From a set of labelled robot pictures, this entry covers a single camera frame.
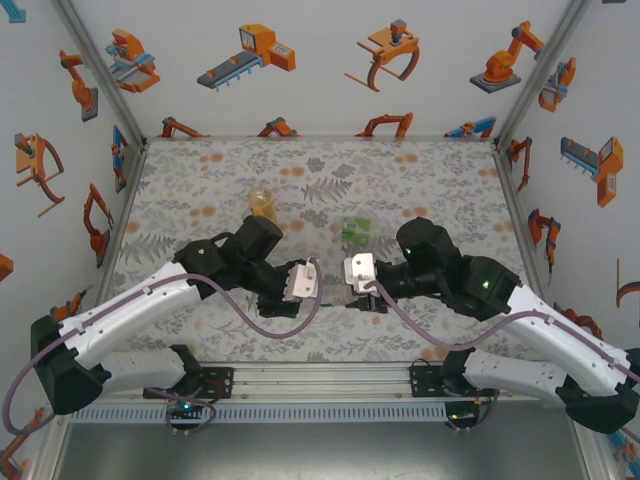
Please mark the aluminium side rail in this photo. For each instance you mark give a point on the aluminium side rail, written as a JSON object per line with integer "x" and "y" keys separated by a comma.
{"x": 129, "y": 190}
{"x": 514, "y": 200}

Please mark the green circuit board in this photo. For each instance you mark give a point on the green circuit board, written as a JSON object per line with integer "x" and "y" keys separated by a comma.
{"x": 460, "y": 416}
{"x": 186, "y": 407}

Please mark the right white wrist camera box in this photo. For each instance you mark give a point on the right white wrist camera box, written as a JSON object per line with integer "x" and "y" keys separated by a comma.
{"x": 362, "y": 267}

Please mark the right green circuit board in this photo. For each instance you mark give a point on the right green circuit board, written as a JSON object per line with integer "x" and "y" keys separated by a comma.
{"x": 460, "y": 416}

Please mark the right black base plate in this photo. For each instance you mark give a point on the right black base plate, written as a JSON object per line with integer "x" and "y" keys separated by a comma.
{"x": 422, "y": 380}

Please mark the right aluminium side rail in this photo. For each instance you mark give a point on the right aluminium side rail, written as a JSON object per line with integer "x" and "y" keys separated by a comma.
{"x": 514, "y": 200}

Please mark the left green circuit board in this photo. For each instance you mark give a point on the left green circuit board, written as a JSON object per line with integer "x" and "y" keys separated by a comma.
{"x": 186, "y": 407}

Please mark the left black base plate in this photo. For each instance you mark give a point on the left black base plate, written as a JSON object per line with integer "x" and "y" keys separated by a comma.
{"x": 222, "y": 382}

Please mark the right aluminium corner post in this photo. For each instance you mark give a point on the right aluminium corner post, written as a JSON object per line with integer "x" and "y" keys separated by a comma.
{"x": 543, "y": 70}

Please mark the yellow label tea bottle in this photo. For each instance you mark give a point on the yellow label tea bottle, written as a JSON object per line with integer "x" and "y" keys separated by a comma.
{"x": 260, "y": 200}

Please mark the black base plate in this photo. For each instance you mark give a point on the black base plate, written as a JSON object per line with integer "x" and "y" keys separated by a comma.
{"x": 222, "y": 382}
{"x": 422, "y": 380}

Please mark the green label clear bottle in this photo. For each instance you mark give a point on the green label clear bottle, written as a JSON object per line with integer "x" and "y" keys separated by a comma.
{"x": 356, "y": 227}

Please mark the left aluminium side rail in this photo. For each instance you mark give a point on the left aluminium side rail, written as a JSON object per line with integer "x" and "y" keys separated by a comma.
{"x": 129, "y": 190}

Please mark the grey metal sheet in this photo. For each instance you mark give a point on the grey metal sheet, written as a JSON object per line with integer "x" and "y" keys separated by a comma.
{"x": 320, "y": 455}

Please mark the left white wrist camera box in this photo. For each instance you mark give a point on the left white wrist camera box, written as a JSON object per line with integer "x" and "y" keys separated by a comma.
{"x": 305, "y": 280}

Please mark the wide slotted aluminium frame rail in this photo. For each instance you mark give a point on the wide slotted aluminium frame rail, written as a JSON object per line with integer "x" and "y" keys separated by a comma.
{"x": 320, "y": 382}

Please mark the aluminium corner post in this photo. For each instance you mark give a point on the aluminium corner post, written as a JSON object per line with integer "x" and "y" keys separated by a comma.
{"x": 543, "y": 70}
{"x": 101, "y": 70}

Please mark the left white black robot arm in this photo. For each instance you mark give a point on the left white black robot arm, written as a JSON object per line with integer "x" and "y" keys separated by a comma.
{"x": 125, "y": 310}

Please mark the thin aluminium frame rail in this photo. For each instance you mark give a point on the thin aluminium frame rail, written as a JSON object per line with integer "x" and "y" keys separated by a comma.
{"x": 320, "y": 137}

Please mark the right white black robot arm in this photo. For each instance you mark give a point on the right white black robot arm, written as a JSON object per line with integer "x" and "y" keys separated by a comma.
{"x": 560, "y": 330}

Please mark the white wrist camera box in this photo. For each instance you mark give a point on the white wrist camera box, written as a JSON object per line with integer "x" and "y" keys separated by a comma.
{"x": 305, "y": 280}
{"x": 362, "y": 267}

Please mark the left aluminium corner post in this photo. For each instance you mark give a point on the left aluminium corner post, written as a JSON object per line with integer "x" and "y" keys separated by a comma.
{"x": 101, "y": 70}

